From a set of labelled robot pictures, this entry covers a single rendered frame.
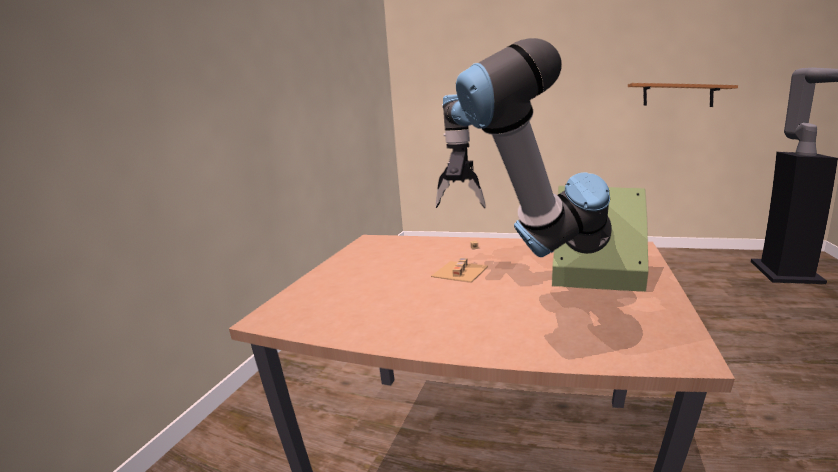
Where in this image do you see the tan flat mat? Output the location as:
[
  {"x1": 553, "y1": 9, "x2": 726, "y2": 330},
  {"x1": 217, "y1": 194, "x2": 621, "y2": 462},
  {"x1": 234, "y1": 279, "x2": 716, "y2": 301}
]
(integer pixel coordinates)
[{"x1": 431, "y1": 261, "x2": 488, "y2": 283}]

